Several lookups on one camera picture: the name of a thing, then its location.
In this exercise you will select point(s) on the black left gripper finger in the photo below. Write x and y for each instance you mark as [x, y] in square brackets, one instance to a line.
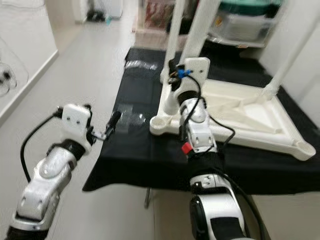
[114, 123]

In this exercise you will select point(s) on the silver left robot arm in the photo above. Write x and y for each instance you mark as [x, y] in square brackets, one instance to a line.
[47, 185]

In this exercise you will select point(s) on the clear tape cross patch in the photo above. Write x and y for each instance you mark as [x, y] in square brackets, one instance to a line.
[137, 120]

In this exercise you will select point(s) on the clear tape strip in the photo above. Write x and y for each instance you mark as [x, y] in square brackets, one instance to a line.
[142, 65]

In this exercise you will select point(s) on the black tablecloth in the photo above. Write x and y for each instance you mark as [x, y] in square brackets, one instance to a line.
[130, 165]

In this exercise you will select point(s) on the beige woven bench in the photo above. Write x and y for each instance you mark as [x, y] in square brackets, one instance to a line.
[152, 39]

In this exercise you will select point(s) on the red printed food carton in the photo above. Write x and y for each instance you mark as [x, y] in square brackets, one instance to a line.
[157, 14]

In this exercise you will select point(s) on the white plastic table top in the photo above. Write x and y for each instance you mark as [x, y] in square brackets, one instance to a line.
[245, 107]

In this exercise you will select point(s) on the clear plastic container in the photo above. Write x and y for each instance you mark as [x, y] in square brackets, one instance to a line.
[245, 30]

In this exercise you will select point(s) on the white appliance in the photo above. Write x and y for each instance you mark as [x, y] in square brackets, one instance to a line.
[114, 7]

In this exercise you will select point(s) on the black robot vacuum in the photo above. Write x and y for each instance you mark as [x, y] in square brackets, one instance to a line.
[95, 17]

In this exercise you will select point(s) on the green pot lid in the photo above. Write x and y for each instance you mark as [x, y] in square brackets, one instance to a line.
[250, 7]

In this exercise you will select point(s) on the black plug adapter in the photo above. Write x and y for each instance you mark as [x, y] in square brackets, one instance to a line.
[7, 77]

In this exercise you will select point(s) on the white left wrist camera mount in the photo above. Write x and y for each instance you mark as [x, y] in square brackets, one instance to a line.
[76, 122]

